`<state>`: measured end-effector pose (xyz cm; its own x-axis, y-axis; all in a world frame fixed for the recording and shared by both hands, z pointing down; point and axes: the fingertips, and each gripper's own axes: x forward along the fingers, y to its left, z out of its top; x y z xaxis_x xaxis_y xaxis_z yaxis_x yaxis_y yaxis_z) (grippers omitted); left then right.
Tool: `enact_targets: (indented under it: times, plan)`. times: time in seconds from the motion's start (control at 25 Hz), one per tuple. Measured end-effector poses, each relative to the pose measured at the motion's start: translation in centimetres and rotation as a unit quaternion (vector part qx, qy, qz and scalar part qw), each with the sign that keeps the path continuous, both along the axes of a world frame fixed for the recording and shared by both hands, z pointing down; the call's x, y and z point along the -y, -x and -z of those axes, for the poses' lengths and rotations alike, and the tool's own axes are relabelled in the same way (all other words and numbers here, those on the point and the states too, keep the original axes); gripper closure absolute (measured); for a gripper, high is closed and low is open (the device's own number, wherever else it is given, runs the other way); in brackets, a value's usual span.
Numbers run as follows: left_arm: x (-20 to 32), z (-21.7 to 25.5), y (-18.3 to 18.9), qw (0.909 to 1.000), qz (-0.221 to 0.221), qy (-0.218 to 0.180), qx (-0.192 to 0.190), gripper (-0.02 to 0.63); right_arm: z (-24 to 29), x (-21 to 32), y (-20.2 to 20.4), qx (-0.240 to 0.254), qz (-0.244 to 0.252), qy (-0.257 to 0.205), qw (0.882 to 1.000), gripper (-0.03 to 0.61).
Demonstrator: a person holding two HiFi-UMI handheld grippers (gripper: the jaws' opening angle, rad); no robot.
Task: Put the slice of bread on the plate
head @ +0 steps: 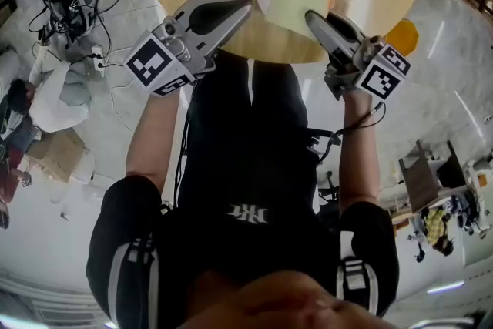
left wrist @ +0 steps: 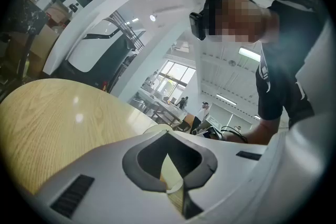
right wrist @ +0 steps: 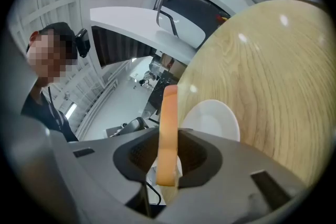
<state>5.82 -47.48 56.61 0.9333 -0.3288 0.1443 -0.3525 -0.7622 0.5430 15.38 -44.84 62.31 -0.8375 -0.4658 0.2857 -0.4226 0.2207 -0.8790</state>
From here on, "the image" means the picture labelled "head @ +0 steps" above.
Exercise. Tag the person's face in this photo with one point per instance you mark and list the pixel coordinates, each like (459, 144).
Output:
(289, 304)

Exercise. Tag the person's right forearm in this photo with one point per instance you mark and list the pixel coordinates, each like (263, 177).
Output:
(358, 165)

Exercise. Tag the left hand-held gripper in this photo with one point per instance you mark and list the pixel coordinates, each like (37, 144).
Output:
(161, 61)

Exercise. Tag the person's black shirt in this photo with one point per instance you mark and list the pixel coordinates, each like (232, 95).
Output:
(246, 242)

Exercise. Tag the person's black trousers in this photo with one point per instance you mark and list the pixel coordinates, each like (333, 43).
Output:
(231, 108)

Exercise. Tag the large cardboard box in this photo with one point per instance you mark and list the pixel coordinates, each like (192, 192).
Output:
(61, 158)

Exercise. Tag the yellow plastic bucket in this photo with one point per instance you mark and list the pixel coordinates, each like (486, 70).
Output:
(404, 38)

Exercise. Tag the black electronics pack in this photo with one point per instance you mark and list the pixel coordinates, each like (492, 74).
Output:
(73, 15)

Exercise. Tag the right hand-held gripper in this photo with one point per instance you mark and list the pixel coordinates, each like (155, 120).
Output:
(381, 77)

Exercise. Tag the white power strip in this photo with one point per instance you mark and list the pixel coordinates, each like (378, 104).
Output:
(98, 58)

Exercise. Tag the yellow checked cloth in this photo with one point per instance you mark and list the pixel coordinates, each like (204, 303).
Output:
(435, 227)

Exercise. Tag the black waist-mounted device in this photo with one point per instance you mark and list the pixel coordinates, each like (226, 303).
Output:
(319, 135)

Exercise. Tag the person's left forearm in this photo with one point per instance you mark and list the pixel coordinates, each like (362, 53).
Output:
(150, 142)

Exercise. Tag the dark wooden stool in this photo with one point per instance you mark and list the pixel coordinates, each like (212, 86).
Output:
(421, 181)

